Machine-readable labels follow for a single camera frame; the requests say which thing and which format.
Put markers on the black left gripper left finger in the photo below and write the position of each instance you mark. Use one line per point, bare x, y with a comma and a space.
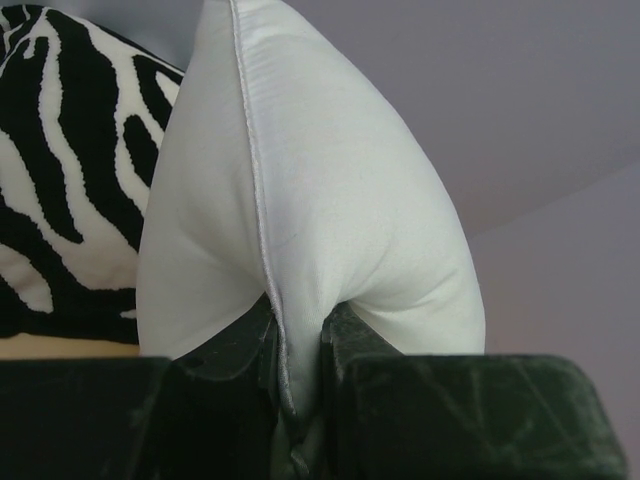
207, 415

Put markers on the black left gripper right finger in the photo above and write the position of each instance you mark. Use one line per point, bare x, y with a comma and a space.
395, 416

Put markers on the white pillow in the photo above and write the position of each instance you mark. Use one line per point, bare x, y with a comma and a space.
285, 173

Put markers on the zebra striped pillow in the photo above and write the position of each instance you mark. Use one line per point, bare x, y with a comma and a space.
83, 114

